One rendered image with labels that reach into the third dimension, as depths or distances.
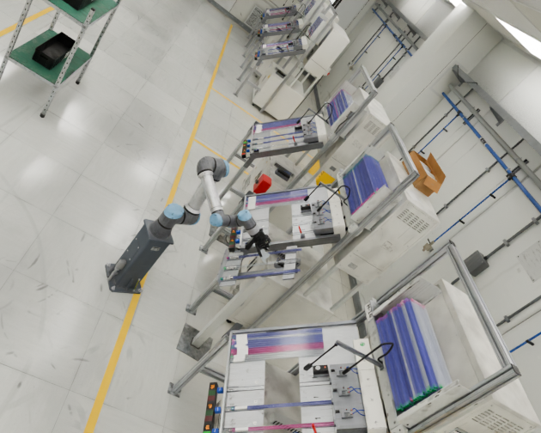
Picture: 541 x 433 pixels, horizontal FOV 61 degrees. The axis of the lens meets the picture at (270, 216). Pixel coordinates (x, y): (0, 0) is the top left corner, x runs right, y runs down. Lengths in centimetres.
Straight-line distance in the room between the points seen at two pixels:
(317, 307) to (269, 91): 472
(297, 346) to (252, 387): 33
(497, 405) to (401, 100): 469
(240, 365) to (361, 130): 264
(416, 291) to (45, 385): 205
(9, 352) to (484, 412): 239
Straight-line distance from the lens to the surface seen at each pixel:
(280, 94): 771
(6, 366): 295
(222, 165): 296
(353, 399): 232
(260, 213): 359
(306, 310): 369
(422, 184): 349
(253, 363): 256
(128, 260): 335
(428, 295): 247
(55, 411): 291
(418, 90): 631
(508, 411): 224
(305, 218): 344
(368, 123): 443
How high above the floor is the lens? 251
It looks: 28 degrees down
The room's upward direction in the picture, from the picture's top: 42 degrees clockwise
